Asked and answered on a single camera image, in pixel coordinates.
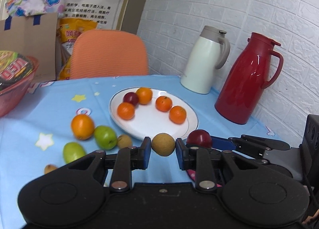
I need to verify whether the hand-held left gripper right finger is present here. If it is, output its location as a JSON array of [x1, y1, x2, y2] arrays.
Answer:
[[175, 138, 265, 191]]

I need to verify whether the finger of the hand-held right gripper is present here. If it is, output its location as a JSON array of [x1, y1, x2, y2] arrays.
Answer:
[[211, 134, 291, 152], [212, 149, 273, 165]]

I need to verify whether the orange chair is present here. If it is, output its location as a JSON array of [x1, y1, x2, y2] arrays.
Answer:
[[70, 30, 149, 79]]

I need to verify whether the framed text poster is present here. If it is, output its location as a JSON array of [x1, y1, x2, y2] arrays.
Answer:
[[0, 0, 134, 31]]

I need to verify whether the green apple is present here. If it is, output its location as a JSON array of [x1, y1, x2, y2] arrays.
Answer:
[[62, 142, 87, 164], [94, 125, 117, 150]]

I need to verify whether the blue printed tablecloth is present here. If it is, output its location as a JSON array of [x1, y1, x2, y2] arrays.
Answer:
[[0, 74, 307, 229]]

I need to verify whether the yellow plastic bag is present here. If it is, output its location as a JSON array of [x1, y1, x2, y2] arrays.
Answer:
[[56, 17, 99, 81]]

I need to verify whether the pink plastic bowl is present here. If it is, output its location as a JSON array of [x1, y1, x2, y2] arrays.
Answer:
[[0, 56, 39, 118]]

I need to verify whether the small tangerine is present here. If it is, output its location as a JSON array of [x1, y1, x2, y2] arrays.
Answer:
[[156, 96, 173, 112], [169, 106, 187, 124], [117, 102, 135, 120]]

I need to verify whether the white plate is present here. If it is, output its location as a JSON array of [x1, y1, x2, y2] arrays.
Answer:
[[109, 88, 199, 141]]

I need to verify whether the small brown kiwi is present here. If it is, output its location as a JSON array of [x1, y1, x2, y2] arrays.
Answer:
[[151, 133, 175, 157], [44, 164, 58, 175], [117, 134, 133, 149]]

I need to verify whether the white thermos jug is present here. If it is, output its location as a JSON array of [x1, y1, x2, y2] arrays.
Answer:
[[180, 25, 230, 95]]

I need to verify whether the orange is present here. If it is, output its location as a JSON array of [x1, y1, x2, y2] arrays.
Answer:
[[136, 87, 153, 105], [71, 114, 95, 141]]

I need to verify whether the brown cardboard box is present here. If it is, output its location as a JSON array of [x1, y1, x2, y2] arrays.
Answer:
[[0, 12, 59, 82]]

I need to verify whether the red thermos jug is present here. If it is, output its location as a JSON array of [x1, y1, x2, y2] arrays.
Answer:
[[215, 32, 285, 125]]

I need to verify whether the red plum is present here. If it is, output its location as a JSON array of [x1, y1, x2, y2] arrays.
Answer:
[[186, 130, 213, 148], [123, 92, 139, 107]]

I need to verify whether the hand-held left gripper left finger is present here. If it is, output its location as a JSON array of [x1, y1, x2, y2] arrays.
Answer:
[[62, 137, 152, 193]]

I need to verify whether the instant noodle cup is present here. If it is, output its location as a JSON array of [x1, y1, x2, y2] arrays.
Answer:
[[0, 50, 35, 91]]

